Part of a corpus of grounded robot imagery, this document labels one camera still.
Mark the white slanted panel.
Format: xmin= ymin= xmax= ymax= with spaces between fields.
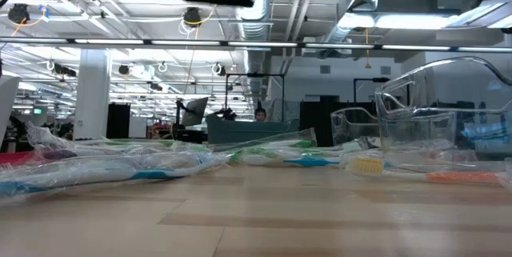
xmin=0 ymin=74 xmax=21 ymax=148

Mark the black overhead light rail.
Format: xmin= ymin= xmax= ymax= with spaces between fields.
xmin=0 ymin=37 xmax=512 ymax=53

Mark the blue toothbrush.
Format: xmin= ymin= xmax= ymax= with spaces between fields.
xmin=239 ymin=155 xmax=342 ymax=169
xmin=0 ymin=153 xmax=227 ymax=199

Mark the grey monitor on arm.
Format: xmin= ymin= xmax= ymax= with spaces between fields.
xmin=174 ymin=96 xmax=210 ymax=128

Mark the red plastic bin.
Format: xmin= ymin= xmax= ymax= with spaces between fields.
xmin=0 ymin=150 xmax=37 ymax=167

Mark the black partition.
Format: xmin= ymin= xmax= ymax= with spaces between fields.
xmin=299 ymin=95 xmax=377 ymax=148

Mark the black metal frame stand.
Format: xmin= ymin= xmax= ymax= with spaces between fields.
xmin=225 ymin=72 xmax=286 ymax=122
xmin=353 ymin=77 xmax=391 ymax=104

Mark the white pillar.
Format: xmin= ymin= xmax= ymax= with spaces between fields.
xmin=73 ymin=47 xmax=112 ymax=141

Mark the clear plastic bin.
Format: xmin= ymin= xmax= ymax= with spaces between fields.
xmin=374 ymin=55 xmax=512 ymax=164
xmin=330 ymin=106 xmax=380 ymax=148

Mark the yellow hanging cord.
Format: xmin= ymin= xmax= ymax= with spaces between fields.
xmin=363 ymin=28 xmax=371 ymax=70

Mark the teal plastic bin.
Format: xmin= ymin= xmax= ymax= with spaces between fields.
xmin=205 ymin=113 xmax=301 ymax=145

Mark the orange toothbrush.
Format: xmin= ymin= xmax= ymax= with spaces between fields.
xmin=344 ymin=155 xmax=503 ymax=186

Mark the black ceiling cable reel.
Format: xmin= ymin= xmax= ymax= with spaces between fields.
xmin=7 ymin=3 xmax=31 ymax=25
xmin=182 ymin=6 xmax=202 ymax=28

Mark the black cabinet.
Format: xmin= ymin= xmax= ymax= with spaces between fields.
xmin=106 ymin=102 xmax=131 ymax=139

